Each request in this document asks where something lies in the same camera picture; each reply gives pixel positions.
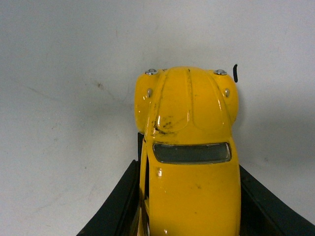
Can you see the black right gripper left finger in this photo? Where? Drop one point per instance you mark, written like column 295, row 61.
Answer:
column 119, row 214

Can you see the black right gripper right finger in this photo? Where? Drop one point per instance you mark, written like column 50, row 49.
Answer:
column 264, row 214

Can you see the yellow beetle toy car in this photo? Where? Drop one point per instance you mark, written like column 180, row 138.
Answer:
column 189, row 168

